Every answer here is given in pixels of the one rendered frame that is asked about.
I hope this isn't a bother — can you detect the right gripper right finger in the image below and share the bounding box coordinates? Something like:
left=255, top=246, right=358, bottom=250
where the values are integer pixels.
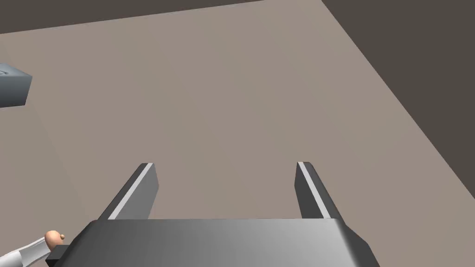
left=295, top=161, right=344, bottom=220

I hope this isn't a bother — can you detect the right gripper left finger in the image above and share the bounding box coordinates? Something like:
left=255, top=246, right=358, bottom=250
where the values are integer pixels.
left=98, top=162, right=160, bottom=221

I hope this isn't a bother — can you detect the white bottle with tan stopper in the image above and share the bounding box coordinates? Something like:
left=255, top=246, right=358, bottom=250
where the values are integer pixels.
left=0, top=229, right=66, bottom=267

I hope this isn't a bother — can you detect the grey box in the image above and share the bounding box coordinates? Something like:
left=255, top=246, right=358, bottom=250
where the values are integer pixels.
left=0, top=63, right=33, bottom=109

